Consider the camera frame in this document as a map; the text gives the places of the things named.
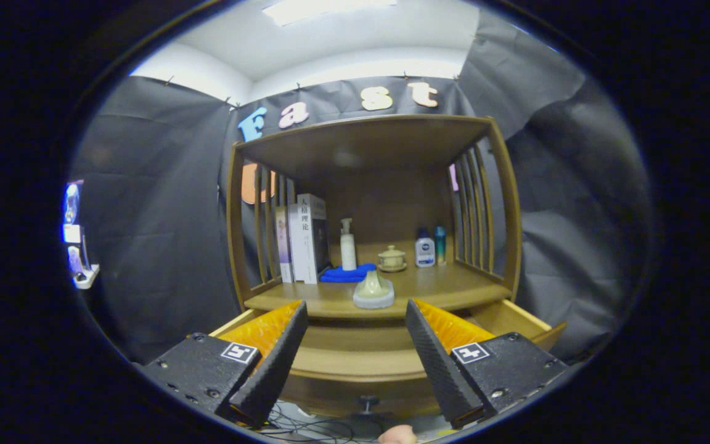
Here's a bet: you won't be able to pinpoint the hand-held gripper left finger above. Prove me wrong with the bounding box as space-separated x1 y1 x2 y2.
139 300 309 429

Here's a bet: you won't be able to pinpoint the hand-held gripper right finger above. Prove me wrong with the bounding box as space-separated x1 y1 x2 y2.
404 299 571 430

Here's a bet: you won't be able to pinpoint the wooden drawer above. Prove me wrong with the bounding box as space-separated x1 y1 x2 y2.
209 299 567 420

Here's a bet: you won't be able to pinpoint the wooden countertop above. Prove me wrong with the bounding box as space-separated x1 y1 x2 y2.
244 262 513 320

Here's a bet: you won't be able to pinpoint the wooden cabinet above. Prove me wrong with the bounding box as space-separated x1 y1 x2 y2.
226 114 523 321

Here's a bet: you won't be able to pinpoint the blue folded cloth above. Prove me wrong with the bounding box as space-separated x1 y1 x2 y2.
319 263 377 284

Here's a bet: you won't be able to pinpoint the white lotion bottle blue cap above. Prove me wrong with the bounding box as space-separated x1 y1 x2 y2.
415 228 436 268

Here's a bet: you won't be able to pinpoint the purple spine book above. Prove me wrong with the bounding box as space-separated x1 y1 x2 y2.
275 205 293 284

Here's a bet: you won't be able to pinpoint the beige lidded ceramic cup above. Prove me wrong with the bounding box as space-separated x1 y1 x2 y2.
378 245 407 273

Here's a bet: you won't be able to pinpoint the thin white book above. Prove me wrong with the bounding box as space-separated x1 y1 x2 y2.
287 203 300 283

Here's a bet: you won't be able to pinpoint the white spine dark cover book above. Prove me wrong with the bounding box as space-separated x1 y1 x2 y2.
296 193 331 285

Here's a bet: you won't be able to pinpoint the white pump bottle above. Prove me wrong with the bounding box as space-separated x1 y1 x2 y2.
340 218 357 271

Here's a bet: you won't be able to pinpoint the black backdrop cloth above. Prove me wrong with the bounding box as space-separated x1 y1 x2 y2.
71 9 655 364

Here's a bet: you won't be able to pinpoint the black floor cables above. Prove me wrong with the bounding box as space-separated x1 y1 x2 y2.
266 401 356 443

